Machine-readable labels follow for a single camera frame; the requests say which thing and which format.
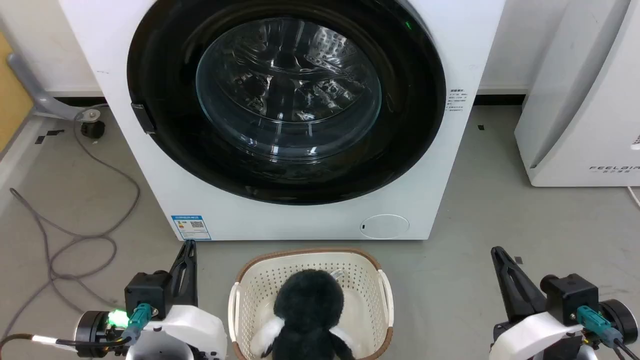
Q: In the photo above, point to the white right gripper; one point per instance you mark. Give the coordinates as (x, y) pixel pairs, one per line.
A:
(535, 335)

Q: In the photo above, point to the yellow wooden panel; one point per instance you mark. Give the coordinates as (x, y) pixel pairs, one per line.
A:
(11, 95)

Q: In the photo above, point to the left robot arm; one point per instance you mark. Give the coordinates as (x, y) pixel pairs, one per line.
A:
(92, 327)

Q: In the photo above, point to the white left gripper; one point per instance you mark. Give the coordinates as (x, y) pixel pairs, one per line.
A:
(192, 330)

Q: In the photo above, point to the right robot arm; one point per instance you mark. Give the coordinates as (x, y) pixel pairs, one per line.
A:
(620, 320)

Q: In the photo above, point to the cream laundry basket brown rim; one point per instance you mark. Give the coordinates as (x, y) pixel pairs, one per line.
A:
(361, 280)

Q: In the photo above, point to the white front-load washing machine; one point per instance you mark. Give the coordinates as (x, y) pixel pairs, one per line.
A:
(310, 220)

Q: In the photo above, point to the black round glass washer door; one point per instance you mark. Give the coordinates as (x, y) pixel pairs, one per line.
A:
(165, 145)

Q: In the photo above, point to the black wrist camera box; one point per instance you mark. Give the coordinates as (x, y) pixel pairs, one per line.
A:
(570, 295)
(147, 295)

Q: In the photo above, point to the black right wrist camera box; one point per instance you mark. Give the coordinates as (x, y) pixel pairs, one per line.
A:
(570, 295)

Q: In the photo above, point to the black and white plush toy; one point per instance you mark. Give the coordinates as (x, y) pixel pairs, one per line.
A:
(307, 312)

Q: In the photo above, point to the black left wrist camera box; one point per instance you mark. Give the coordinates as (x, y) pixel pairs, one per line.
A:
(147, 295)

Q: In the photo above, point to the black caster wheel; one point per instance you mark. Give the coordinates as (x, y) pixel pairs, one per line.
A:
(93, 129)

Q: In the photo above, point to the white air purifier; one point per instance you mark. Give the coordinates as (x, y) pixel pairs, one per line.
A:
(585, 100)

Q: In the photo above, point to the grey metal frame leg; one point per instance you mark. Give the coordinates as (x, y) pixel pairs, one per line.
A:
(37, 90)

